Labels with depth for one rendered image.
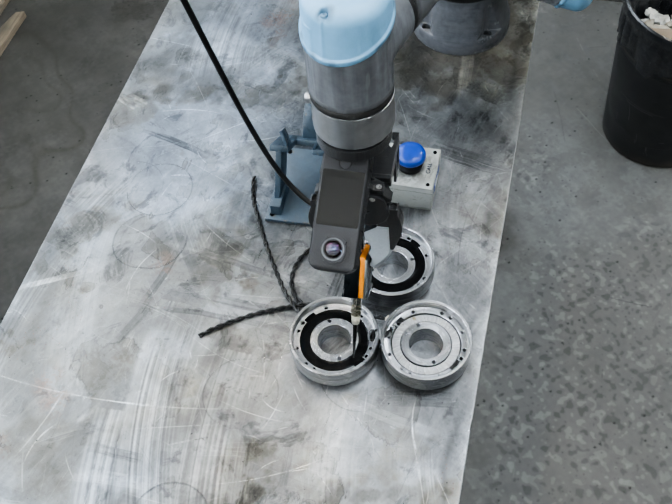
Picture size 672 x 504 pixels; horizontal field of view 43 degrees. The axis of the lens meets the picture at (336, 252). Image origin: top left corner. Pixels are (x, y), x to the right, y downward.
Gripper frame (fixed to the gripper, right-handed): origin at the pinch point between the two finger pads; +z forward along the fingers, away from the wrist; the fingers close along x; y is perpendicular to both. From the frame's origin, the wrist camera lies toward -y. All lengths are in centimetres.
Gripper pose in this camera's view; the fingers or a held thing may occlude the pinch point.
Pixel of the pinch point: (358, 262)
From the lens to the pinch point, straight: 93.1
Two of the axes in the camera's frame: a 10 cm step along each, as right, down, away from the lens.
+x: -9.8, -1.2, 1.6
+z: 0.6, 5.6, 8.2
